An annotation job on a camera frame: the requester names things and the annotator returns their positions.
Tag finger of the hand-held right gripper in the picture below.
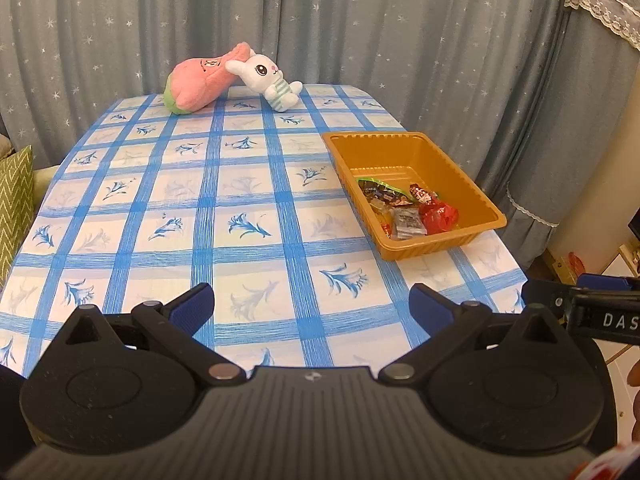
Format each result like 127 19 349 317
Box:
521 279 576 318
577 273 640 291

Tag pink plush toy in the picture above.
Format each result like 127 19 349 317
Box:
164 42 253 114

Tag blue checked tablecloth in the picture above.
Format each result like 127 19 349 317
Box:
0 84 528 381

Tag green edged snack packet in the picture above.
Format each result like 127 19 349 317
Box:
356 176 418 209

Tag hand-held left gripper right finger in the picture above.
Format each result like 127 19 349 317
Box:
378 283 571 387

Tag red candy wrappers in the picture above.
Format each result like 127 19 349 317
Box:
409 183 439 207

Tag clear nut snack packet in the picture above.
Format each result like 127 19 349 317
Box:
391 207 429 241

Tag grey lace trimmed cover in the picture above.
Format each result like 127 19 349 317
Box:
472 0 640 271

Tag red white clothing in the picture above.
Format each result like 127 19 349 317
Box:
572 442 640 480

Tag green chevron cushion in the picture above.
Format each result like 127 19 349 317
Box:
0 145 35 286

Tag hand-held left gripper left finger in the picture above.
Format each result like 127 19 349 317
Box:
60 282 248 387

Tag white board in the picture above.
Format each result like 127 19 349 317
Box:
600 345 640 411

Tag white bunny plush toy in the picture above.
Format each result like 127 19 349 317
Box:
224 51 303 112

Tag orange plastic tray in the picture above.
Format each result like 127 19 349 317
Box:
321 131 507 262

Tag person's right hand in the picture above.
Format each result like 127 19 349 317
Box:
627 362 640 443

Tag red candy wrapper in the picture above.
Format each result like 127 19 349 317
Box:
425 199 460 231

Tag grey star curtain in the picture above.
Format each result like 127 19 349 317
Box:
0 0 576 191

